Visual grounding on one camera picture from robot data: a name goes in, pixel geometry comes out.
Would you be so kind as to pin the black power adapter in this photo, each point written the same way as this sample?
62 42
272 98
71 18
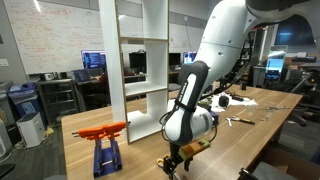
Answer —
237 98

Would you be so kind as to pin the white paper sheets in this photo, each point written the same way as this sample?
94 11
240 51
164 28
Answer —
246 101

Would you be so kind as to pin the white wooden shelf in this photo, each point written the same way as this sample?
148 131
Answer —
113 66

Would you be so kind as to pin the small blue lit monitor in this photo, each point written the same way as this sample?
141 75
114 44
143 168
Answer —
189 57

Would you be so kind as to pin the large whiteboard with writing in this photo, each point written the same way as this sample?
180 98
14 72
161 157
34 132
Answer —
50 33

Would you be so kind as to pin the white light switch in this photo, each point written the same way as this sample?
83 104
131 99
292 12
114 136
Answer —
4 62

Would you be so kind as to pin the person in red hoodie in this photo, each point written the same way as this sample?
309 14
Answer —
105 83

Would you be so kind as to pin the monitor showing code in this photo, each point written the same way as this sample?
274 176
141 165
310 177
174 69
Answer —
93 60

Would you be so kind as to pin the small black cup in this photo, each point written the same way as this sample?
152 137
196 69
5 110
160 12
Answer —
243 86

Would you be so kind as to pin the tilted lit monitor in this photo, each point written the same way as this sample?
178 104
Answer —
276 65

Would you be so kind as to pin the blue cardboard box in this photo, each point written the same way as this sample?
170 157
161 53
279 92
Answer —
215 117

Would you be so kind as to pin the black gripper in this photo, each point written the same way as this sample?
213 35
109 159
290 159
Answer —
176 156

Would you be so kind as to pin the blue recycling bin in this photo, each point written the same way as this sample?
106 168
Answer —
25 100

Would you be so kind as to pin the metal storage rack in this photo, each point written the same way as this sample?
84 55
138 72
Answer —
258 60

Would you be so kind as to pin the dark switched-off monitor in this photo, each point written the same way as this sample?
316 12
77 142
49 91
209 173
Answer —
137 60

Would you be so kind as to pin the white air purifier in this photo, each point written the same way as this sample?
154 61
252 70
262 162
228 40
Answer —
31 130

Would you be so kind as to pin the round black speaker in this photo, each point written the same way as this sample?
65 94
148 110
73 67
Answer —
223 101

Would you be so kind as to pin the black drawer cart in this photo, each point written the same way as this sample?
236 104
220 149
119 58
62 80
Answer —
58 101

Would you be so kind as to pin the open dark laptop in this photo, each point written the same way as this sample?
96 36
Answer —
81 76

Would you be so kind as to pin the gray trash bin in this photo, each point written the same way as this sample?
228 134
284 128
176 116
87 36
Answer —
6 100

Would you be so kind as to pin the blue screwdriver stand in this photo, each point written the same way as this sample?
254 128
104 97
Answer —
106 163

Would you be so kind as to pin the gray padded seat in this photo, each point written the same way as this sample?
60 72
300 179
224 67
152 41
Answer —
273 171

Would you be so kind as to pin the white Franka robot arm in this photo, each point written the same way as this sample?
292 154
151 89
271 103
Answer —
226 40

